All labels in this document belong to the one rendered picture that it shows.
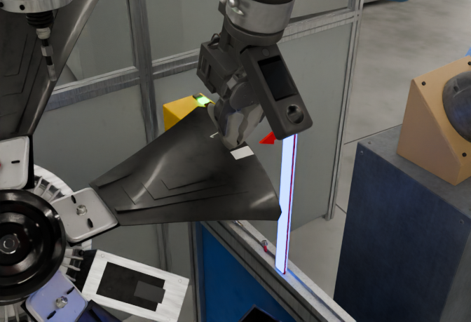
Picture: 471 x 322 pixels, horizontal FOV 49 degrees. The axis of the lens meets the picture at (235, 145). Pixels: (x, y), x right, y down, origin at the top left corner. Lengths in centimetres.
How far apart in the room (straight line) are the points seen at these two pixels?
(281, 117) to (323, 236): 181
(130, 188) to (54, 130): 77
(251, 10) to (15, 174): 33
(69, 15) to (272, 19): 27
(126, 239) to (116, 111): 47
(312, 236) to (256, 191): 166
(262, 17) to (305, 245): 182
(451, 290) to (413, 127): 33
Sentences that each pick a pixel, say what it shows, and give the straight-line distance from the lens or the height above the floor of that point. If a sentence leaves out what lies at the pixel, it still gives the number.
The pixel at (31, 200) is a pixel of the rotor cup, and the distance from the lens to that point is 61.
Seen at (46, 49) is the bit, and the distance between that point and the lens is 57.
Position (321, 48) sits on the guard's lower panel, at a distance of 189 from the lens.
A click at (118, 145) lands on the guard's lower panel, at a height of 78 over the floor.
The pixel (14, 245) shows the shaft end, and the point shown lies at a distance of 61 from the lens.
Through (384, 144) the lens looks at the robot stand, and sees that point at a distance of 116.
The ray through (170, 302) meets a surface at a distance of 81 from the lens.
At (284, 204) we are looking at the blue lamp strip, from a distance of 91.
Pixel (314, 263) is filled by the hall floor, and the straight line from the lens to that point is 226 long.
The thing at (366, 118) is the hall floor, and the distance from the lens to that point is 329.
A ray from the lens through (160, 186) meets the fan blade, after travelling 70.
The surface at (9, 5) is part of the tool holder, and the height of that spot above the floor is 146.
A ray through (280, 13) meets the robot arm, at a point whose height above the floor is 143.
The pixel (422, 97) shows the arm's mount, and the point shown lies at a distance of 106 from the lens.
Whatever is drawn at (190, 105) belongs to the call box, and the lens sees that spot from 112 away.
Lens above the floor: 161
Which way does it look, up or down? 33 degrees down
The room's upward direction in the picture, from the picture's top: straight up
